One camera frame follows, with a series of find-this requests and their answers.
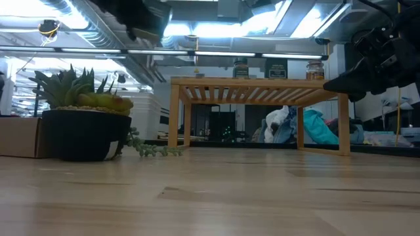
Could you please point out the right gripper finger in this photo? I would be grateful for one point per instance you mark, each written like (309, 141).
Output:
(334, 86)
(387, 78)

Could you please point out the teal garment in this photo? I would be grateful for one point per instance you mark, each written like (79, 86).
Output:
(318, 128)

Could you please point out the overhead LED light bar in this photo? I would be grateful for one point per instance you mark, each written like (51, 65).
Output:
(157, 51)

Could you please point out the green-lidded glass spice jar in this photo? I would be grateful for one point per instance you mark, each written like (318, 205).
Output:
(241, 70)

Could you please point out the white cloth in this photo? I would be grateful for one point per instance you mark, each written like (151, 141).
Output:
(275, 119)

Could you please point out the white stacked storage boxes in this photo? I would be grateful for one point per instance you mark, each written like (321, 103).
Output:
(146, 114)

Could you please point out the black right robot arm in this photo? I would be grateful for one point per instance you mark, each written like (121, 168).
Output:
(410, 19)

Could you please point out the succulent plant in black pot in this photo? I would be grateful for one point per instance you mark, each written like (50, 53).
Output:
(85, 137)

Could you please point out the brown cardboard piece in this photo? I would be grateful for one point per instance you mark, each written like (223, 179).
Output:
(19, 137)

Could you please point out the black spice tin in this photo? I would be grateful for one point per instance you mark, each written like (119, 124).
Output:
(276, 67)

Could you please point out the black equipment cabinet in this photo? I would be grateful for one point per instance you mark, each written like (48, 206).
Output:
(221, 124)

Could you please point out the wooden slatted shelf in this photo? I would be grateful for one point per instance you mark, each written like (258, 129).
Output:
(249, 82)

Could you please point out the small cork-topped glass jar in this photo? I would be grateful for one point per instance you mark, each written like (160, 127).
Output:
(315, 73)

